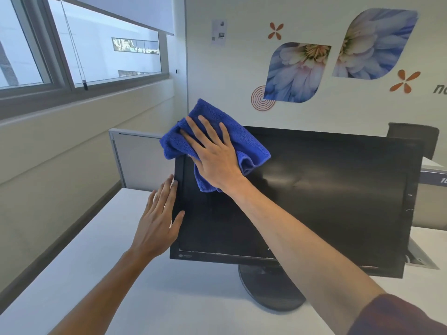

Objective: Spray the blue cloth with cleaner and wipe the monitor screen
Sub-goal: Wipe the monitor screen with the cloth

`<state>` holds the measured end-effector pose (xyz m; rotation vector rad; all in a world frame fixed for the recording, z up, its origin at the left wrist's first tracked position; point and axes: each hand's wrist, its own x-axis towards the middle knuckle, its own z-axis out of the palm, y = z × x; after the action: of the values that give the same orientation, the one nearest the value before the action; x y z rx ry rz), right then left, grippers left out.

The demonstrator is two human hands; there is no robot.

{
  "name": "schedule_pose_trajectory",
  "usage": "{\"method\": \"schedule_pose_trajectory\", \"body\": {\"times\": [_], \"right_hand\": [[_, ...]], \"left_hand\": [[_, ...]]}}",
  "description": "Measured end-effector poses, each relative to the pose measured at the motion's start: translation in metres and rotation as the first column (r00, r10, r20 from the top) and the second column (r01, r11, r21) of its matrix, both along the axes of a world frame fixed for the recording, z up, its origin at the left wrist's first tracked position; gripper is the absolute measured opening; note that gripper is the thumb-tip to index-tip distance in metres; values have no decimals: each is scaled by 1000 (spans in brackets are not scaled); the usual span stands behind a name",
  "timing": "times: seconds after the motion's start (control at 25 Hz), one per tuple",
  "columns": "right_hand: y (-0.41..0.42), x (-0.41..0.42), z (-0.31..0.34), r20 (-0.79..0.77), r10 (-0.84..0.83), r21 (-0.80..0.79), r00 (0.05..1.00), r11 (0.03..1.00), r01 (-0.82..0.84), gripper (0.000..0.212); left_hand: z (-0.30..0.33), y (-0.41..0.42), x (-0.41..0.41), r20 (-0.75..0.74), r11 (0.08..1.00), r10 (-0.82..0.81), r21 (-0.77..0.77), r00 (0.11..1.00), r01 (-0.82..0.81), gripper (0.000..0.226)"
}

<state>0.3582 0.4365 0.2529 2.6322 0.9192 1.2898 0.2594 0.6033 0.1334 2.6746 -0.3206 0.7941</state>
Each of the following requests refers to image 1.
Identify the person's right hand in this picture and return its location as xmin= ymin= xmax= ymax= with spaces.
xmin=179 ymin=115 xmax=247 ymax=196

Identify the person's left hand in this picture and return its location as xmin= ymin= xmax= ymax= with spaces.
xmin=129 ymin=174 xmax=186 ymax=261

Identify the blue microfiber cloth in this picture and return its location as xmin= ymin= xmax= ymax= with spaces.
xmin=159 ymin=98 xmax=271 ymax=194

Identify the black acer monitor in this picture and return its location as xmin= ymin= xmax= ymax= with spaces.
xmin=169 ymin=126 xmax=425 ymax=313

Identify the person's left forearm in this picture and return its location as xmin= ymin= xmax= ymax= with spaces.
xmin=48 ymin=249 xmax=165 ymax=335

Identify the person's right forearm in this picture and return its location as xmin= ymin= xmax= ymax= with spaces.
xmin=225 ymin=176 xmax=386 ymax=335

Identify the grey side partition panel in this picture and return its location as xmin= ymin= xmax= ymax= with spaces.
xmin=108 ymin=128 xmax=177 ymax=192

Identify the blind pull wand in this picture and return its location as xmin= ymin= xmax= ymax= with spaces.
xmin=58 ymin=0 xmax=89 ymax=91

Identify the grey framed window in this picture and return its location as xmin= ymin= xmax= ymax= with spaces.
xmin=0 ymin=0 xmax=170 ymax=119

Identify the white roller blind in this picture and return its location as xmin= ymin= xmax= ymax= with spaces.
xmin=64 ymin=0 xmax=175 ymax=36

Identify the black mesh office chair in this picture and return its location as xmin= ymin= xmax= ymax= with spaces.
xmin=386 ymin=122 xmax=440 ymax=161

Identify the beige cubicle partition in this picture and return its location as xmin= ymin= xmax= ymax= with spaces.
xmin=412 ymin=167 xmax=447 ymax=231

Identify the blue number sign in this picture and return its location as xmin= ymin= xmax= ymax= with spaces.
xmin=419 ymin=169 xmax=447 ymax=187

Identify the blue flower wall decal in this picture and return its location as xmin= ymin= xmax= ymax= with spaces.
xmin=264 ymin=42 xmax=332 ymax=103

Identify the white paper wall notice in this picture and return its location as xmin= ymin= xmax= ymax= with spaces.
xmin=210 ymin=19 xmax=228 ymax=46

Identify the orange petal wall decal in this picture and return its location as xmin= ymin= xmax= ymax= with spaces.
xmin=268 ymin=21 xmax=284 ymax=40

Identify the grey desk cable box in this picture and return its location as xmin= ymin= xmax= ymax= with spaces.
xmin=405 ymin=237 xmax=439 ymax=270

